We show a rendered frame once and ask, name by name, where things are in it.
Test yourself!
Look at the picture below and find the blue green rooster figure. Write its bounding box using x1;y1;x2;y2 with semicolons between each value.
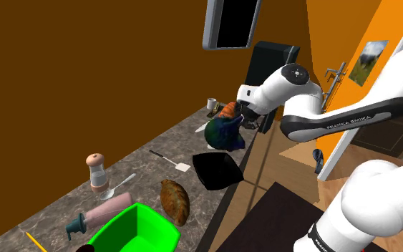
203;115;246;152

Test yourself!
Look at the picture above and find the bright green bin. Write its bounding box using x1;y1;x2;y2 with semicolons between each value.
87;203;181;252

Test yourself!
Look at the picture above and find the yellow pencil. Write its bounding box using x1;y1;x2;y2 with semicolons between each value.
25;231;49;252

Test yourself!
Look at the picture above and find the dark flat book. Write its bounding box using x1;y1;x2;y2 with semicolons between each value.
206;104;225;119

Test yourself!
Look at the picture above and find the dark robot stand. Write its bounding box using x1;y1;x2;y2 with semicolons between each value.
215;181;325;252

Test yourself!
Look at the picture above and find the white spatula with black handle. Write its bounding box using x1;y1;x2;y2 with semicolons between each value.
148;149;192;173

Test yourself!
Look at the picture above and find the landscape wall picture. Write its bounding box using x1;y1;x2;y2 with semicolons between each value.
348;39;389;88

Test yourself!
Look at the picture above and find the salt shaker with wooden cap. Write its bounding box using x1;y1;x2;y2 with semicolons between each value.
85;152;110;194

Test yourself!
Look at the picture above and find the orange round object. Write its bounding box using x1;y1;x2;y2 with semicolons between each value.
218;101;239;120

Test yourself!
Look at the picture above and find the orange door with metal handle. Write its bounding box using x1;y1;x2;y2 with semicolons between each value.
305;0;384;117

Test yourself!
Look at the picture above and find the grey framed wall screen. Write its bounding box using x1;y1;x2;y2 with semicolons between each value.
202;0;263;51

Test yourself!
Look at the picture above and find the silver spoon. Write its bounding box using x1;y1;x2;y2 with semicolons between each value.
99;173;137;201

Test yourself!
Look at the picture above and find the pink bottle with teal cap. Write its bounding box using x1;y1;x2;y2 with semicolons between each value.
65;191;135;242

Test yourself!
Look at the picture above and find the white knife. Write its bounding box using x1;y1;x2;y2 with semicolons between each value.
194;120;210;134

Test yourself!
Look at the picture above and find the brown baked pastry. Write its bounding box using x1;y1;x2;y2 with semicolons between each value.
160;178;191;228

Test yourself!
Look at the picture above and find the dark blue small object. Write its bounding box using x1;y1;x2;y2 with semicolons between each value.
311;148;325;175

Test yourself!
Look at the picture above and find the black square plate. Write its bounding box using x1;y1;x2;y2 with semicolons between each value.
191;152;245;191

